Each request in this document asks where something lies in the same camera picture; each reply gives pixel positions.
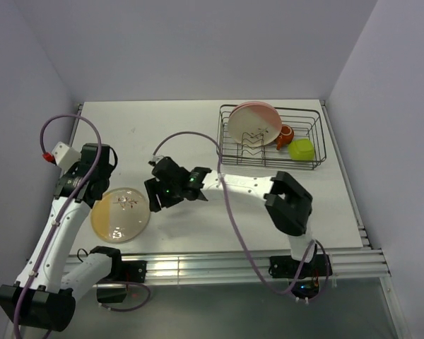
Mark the white and green square bowl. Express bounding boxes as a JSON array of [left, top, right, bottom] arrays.
[[288, 138, 315, 161]]

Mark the orange and black cup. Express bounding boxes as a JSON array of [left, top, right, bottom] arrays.
[[276, 124, 295, 150]]

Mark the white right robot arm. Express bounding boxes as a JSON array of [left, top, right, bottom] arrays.
[[144, 157, 317, 275]]

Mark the yellow and cream floral plate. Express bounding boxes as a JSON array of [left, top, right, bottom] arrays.
[[90, 187, 151, 243]]

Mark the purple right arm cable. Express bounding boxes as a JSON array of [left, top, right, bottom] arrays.
[[151, 131, 331, 301]]

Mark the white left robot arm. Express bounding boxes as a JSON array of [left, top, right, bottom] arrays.
[[0, 143, 124, 332]]

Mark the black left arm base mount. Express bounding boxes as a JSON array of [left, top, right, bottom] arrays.
[[96, 260, 148, 304]]

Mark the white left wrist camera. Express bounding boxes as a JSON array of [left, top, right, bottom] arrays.
[[42, 142, 81, 171]]

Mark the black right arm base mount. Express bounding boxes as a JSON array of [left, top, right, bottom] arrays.
[[269, 254, 333, 299]]

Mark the aluminium extrusion rail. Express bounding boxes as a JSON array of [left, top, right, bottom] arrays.
[[122, 247, 391, 286]]

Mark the pink and cream floral plate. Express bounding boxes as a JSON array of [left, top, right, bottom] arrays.
[[227, 106, 282, 147]]

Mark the black wire dish rack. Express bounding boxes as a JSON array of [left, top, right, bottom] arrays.
[[217, 105, 327, 170]]

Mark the pink plastic plate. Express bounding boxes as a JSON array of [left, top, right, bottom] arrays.
[[232, 101, 275, 112]]

